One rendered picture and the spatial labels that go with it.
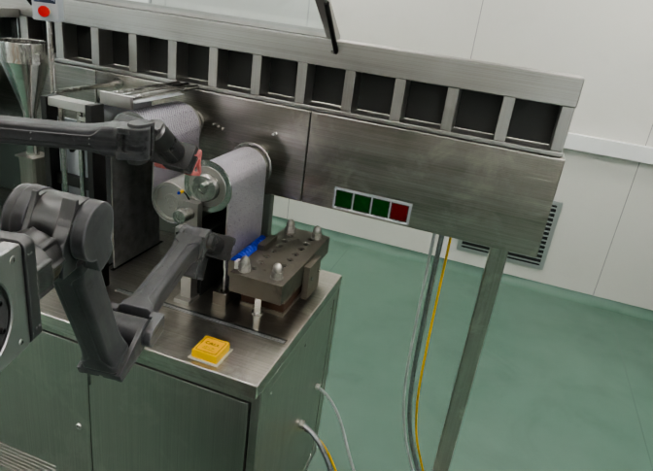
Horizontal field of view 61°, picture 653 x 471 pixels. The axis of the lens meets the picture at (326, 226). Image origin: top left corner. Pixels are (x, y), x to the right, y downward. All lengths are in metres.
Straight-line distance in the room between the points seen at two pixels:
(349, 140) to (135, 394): 0.95
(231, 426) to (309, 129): 0.89
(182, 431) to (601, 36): 3.29
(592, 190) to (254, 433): 3.10
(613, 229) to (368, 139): 2.75
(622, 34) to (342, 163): 2.57
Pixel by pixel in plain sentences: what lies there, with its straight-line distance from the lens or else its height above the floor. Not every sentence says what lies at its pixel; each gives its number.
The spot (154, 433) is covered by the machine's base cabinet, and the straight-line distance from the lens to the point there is 1.70.
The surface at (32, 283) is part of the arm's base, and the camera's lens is 0.64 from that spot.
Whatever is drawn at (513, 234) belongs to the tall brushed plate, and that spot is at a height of 1.20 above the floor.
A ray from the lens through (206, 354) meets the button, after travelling 1.43.
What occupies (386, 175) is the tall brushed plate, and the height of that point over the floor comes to 1.29.
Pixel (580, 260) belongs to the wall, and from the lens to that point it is 4.26.
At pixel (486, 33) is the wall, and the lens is 3.94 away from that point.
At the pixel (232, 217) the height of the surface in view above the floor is 1.16.
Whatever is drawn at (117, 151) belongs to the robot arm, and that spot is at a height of 1.42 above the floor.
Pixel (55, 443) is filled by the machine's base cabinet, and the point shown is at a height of 0.41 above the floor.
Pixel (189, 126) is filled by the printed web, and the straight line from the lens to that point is 1.76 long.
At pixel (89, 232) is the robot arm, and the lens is 0.71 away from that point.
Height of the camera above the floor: 1.76
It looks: 22 degrees down
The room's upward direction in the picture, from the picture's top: 8 degrees clockwise
